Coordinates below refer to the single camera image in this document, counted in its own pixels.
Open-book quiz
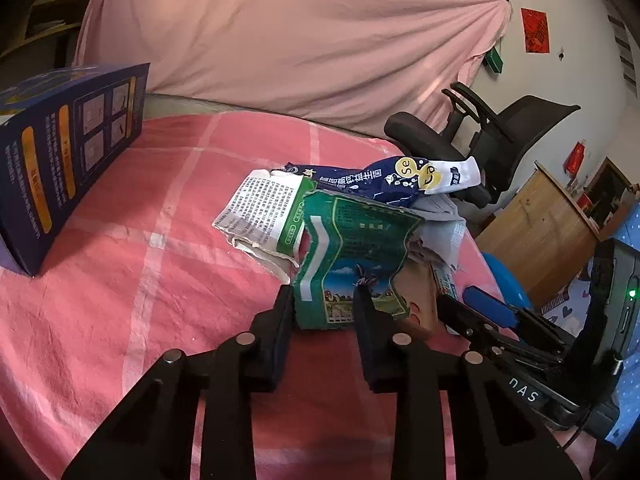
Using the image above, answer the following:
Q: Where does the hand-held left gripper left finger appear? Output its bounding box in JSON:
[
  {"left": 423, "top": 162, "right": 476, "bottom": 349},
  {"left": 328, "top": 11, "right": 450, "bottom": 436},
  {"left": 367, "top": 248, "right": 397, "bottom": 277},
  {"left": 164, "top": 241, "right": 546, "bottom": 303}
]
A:
[{"left": 61, "top": 284, "right": 296, "bottom": 480}]

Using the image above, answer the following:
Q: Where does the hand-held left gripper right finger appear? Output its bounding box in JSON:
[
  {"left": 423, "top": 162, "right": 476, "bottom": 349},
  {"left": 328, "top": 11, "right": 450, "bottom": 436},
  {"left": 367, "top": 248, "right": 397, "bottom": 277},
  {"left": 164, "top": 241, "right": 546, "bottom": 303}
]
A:
[{"left": 352, "top": 287, "right": 583, "bottom": 480}]

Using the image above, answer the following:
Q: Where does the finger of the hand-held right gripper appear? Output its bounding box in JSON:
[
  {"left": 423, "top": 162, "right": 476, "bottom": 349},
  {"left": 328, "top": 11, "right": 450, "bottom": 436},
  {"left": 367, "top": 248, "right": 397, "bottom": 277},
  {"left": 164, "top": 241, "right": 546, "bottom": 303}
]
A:
[
  {"left": 436, "top": 294, "right": 521, "bottom": 361},
  {"left": 462, "top": 285, "right": 576, "bottom": 349}
]

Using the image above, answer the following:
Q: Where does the blue plastic bin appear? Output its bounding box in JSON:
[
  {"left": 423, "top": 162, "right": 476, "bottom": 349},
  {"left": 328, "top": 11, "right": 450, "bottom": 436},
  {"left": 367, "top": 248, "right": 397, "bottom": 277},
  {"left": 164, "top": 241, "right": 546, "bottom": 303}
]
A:
[{"left": 482, "top": 252, "right": 533, "bottom": 311}]

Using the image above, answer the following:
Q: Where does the green crushed carton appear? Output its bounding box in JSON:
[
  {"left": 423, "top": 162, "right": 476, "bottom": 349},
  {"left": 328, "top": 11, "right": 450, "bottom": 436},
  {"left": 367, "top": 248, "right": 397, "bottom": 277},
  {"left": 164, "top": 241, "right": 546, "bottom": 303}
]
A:
[{"left": 292, "top": 191, "right": 426, "bottom": 332}]

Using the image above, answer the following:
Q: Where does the blue snack packet yellow face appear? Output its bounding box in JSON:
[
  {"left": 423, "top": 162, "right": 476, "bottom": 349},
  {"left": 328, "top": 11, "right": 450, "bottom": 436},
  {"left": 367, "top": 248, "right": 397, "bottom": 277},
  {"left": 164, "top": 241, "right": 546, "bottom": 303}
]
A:
[{"left": 270, "top": 156, "right": 482, "bottom": 206}]

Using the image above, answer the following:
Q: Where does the brown cardboard piece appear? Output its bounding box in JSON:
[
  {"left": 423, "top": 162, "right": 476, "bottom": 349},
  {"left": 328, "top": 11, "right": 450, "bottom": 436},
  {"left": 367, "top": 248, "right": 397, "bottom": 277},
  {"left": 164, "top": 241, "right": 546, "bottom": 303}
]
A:
[{"left": 395, "top": 260, "right": 438, "bottom": 341}]

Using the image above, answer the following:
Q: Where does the crumpled grey paper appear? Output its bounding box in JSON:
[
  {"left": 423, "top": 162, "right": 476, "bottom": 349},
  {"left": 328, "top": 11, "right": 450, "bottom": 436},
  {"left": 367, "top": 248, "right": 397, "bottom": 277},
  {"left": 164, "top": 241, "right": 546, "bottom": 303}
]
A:
[{"left": 407, "top": 195, "right": 468, "bottom": 271}]

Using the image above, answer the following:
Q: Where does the wooden cabinet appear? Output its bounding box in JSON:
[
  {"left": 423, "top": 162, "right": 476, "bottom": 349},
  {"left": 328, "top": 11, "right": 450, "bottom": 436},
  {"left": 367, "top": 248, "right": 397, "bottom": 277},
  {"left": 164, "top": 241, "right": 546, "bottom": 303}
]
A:
[{"left": 475, "top": 160, "right": 608, "bottom": 308}]

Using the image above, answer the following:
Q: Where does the dark framed board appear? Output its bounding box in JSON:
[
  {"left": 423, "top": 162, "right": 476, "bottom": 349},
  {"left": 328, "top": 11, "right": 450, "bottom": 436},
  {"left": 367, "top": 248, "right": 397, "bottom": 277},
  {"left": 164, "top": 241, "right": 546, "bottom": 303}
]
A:
[{"left": 585, "top": 157, "right": 633, "bottom": 241}]

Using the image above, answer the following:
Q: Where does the torn white green carton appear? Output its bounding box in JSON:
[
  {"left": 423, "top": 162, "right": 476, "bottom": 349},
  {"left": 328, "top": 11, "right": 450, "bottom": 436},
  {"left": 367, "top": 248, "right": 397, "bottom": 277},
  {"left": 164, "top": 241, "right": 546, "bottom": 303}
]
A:
[{"left": 212, "top": 169, "right": 318, "bottom": 283}]

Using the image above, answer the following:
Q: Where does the pink checked bedsheet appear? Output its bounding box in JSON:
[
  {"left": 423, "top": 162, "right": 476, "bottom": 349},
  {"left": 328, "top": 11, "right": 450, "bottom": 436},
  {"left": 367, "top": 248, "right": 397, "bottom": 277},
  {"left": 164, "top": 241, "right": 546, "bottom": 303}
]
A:
[{"left": 0, "top": 110, "right": 506, "bottom": 480}]

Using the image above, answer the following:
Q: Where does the red hanging ornament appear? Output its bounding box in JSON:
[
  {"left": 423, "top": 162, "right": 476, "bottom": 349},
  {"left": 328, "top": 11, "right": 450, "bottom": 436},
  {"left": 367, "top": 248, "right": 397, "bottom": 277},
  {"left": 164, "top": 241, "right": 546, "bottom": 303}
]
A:
[{"left": 564, "top": 141, "right": 587, "bottom": 175}]

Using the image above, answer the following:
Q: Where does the black office chair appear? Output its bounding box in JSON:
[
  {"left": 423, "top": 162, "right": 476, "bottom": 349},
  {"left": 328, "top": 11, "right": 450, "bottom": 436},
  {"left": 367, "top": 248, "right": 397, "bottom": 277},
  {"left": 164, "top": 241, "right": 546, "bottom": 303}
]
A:
[{"left": 384, "top": 82, "right": 582, "bottom": 209}]

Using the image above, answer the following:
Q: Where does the dark blue printed box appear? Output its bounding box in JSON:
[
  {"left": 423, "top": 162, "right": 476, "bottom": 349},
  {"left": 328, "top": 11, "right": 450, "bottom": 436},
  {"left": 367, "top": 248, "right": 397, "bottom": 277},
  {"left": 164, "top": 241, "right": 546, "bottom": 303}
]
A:
[{"left": 0, "top": 63, "right": 151, "bottom": 277}]

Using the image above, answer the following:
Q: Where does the pink hanging sheet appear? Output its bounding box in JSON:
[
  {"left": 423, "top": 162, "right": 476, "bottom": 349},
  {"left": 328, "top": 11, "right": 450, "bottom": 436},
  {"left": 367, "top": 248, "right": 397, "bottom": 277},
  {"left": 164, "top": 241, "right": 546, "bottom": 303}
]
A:
[{"left": 72, "top": 0, "right": 515, "bottom": 138}]

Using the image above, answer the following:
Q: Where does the black cable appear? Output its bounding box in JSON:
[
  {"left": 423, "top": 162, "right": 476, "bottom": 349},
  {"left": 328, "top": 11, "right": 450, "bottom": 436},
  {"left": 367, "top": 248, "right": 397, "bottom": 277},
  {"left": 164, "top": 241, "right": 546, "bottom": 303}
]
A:
[{"left": 550, "top": 405, "right": 596, "bottom": 456}]

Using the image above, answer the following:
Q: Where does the green wall hanger item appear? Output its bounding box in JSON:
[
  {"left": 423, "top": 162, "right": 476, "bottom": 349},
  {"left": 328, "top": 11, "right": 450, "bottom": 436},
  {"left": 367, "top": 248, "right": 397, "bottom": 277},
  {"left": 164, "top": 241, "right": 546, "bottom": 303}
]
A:
[{"left": 482, "top": 45, "right": 505, "bottom": 73}]

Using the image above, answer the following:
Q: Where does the red square wall decoration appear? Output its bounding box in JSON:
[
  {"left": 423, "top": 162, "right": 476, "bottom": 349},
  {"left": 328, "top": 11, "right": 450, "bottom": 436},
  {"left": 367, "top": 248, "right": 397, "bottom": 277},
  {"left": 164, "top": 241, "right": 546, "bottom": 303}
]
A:
[{"left": 521, "top": 8, "right": 551, "bottom": 54}]

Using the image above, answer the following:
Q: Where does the wooden wall shelf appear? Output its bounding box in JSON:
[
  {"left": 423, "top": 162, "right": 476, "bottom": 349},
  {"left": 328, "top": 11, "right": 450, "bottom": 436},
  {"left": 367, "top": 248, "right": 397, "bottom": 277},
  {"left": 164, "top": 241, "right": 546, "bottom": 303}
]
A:
[{"left": 0, "top": 0, "right": 96, "bottom": 61}]

